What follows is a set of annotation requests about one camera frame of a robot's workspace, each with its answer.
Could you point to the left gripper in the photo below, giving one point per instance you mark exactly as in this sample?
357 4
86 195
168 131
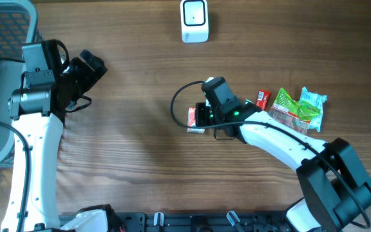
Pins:
90 77

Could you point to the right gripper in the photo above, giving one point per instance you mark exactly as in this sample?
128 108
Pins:
201 120

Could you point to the red tissue pack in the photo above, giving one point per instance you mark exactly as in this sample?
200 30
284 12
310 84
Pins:
191 121

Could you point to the red coffee stick sachet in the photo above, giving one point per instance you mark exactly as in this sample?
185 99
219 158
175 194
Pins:
263 98

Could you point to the green snack bag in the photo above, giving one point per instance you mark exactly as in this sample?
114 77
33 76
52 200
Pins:
297 115

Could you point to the teal tissue pack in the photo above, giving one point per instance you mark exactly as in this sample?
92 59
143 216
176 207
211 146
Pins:
317 101

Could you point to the green gum pack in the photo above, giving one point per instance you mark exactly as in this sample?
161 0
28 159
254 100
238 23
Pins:
247 101

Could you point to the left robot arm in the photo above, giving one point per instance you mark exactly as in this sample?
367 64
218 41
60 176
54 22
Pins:
50 88

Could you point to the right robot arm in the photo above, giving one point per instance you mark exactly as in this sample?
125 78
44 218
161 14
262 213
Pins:
335 184

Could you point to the white barcode scanner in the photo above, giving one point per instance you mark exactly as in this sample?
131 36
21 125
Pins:
194 21

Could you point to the grey black mesh basket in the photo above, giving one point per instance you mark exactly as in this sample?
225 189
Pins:
18 26

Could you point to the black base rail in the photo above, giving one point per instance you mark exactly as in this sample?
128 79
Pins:
103 218

